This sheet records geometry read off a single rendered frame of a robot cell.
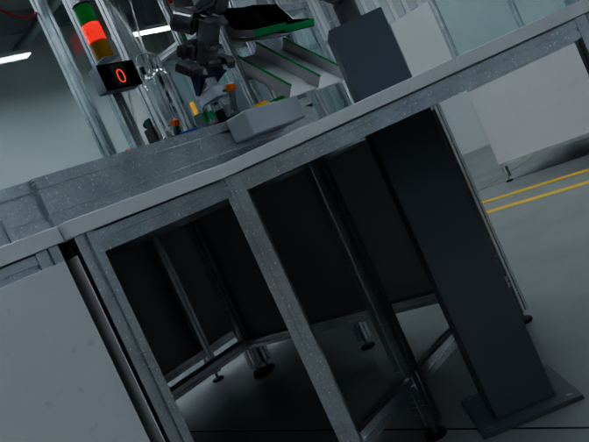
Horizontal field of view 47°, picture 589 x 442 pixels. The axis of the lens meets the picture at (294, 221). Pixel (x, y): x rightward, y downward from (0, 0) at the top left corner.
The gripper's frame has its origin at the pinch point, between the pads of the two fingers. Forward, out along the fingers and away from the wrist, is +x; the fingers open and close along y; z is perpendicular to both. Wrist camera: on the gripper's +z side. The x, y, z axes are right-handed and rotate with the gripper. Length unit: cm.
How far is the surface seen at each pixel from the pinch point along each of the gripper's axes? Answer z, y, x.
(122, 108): 11.0, 19.5, 7.2
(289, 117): -32.3, 4.7, -1.6
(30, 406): -50, 93, 21
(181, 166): -28.0, 38.0, 4.2
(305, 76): -11.6, -32.9, 0.0
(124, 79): 11.8, 18.4, -0.4
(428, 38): 318, -916, 171
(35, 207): -26, 73, 4
